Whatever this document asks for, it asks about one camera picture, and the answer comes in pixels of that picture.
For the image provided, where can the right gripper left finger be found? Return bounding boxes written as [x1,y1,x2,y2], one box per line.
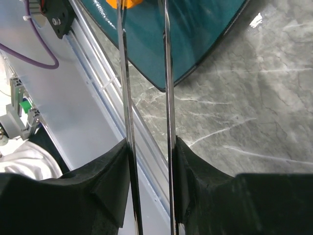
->
[0,140,130,235]

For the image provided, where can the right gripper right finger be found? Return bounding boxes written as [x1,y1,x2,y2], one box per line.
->
[175,138,313,235]

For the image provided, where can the metal food tongs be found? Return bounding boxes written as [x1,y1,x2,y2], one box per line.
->
[116,0,179,235]

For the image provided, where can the orange round food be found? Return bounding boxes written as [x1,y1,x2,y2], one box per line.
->
[106,0,143,9]

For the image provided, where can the white cloth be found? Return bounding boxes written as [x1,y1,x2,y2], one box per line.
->
[0,141,63,181]

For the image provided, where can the teal square plate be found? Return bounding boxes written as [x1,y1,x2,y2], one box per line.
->
[77,0,250,93]

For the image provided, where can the aluminium rail frame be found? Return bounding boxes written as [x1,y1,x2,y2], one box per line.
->
[0,0,170,235]

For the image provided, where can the green block bracket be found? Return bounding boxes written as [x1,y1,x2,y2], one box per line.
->
[0,77,41,146]

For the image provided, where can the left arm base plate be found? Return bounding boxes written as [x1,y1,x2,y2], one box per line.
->
[37,0,76,39]

